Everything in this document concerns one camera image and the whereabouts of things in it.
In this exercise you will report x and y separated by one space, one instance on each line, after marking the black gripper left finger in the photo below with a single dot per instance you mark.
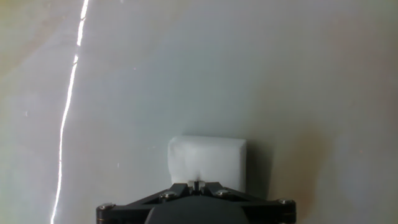
170 190

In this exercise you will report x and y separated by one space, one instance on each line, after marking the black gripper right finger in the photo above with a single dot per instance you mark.
224 190

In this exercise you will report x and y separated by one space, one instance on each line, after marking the white sponge block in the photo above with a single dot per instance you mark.
206 160

